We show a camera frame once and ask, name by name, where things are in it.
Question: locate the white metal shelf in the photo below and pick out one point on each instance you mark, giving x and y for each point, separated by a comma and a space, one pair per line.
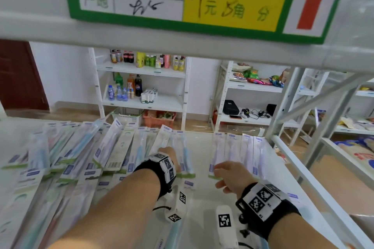
201, 205

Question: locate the black pouch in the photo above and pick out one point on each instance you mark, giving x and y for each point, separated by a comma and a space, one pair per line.
230, 108

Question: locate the red-brown wooden door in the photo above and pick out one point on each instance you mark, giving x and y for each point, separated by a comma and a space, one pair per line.
20, 76

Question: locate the blue toothbrush packet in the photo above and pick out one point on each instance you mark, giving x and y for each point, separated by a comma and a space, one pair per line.
185, 152

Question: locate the pile of large food bags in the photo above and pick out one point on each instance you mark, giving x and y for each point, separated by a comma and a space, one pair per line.
359, 152

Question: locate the pile of snack packets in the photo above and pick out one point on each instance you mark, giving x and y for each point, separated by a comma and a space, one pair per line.
254, 78

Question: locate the pile of mixed toothbrush packets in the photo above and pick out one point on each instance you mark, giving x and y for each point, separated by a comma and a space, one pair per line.
73, 164

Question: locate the white drinks shelving unit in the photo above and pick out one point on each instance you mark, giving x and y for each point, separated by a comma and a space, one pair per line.
146, 70

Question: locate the person's left hand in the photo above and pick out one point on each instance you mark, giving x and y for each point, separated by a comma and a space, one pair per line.
175, 158

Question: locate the cluster of water and soda bottles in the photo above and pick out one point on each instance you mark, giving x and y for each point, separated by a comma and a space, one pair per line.
138, 85

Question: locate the white snack shelving unit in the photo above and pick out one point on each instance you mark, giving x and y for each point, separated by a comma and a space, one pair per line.
254, 88

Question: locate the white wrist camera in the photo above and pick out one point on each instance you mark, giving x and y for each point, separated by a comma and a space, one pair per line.
226, 228
176, 208

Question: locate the person's right hand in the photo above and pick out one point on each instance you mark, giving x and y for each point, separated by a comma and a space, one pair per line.
236, 176

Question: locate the cluster of small white cartons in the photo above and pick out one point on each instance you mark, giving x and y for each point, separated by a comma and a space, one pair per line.
149, 96

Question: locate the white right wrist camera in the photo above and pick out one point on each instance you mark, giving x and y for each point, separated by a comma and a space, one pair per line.
226, 228

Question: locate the red plastic basket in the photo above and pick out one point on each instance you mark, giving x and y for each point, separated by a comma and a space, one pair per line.
159, 119

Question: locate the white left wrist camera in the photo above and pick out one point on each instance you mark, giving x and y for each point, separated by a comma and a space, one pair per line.
176, 208

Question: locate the person's left forearm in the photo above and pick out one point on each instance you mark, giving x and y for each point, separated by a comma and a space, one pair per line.
117, 216

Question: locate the white goods rack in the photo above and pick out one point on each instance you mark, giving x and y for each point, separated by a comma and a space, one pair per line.
350, 130

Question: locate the row of colourful bottles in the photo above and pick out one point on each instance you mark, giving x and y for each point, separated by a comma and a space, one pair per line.
140, 59

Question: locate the small black box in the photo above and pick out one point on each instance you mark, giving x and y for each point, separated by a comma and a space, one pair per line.
271, 109

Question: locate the white plastic basket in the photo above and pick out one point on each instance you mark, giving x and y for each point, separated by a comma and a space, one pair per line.
127, 116

